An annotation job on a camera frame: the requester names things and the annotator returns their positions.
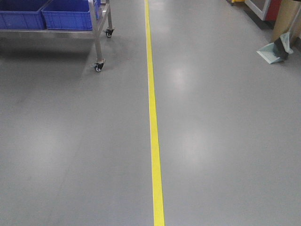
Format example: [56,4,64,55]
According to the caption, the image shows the teal dustpan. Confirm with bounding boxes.
[256,32,293,64]

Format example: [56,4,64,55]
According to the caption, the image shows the blue crate on cart right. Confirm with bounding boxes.
[41,0,93,31]

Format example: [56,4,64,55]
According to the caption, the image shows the cardboard tube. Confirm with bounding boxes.
[271,0,301,45]

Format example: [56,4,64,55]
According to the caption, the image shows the blue crate on cart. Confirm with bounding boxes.
[41,0,93,31]
[0,0,48,30]

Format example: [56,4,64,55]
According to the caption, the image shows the steel cart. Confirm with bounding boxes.
[0,0,115,72]

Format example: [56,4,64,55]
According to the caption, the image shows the blue crate on cart left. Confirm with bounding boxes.
[0,0,48,30]

